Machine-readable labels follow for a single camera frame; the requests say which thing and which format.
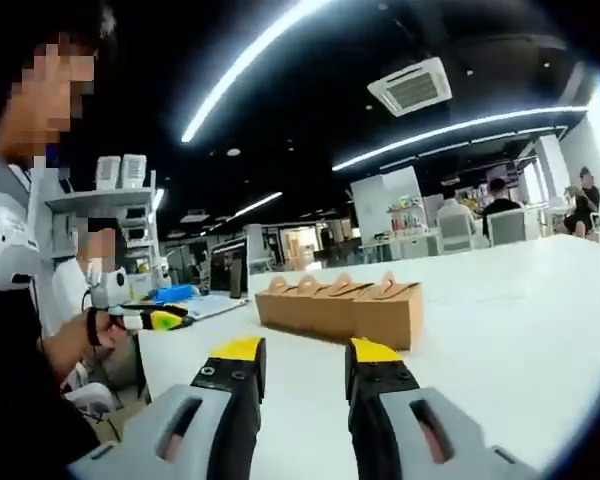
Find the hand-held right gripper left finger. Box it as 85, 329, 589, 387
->
67, 336, 267, 480

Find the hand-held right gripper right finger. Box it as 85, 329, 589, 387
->
344, 337, 541, 480

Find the brown paper box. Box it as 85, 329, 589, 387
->
352, 271, 425, 351
254, 274, 298, 332
322, 272, 370, 344
288, 273, 332, 338

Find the open laptop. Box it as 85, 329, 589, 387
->
179, 238, 252, 322

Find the person's left hand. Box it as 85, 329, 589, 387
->
42, 307, 127, 372

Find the blue tray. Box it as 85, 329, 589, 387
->
151, 283, 202, 304

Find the white shelf rack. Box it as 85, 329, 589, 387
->
43, 169, 160, 262

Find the white worn chest device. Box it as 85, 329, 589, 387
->
0, 164, 42, 294

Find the white storage container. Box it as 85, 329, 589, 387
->
96, 155, 123, 192
121, 153, 148, 191

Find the ceiling light strip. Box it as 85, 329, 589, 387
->
181, 0, 334, 145
331, 104, 590, 172
231, 191, 285, 220

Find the white mesh office chair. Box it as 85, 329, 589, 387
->
486, 208, 528, 248
438, 213, 476, 254

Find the display shelf with goods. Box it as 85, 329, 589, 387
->
386, 196, 432, 237

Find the white partition board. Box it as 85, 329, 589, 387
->
349, 166, 424, 247

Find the person's head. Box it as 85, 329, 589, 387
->
44, 0, 119, 56

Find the ceiling air conditioner unit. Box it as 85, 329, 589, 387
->
366, 55, 454, 118

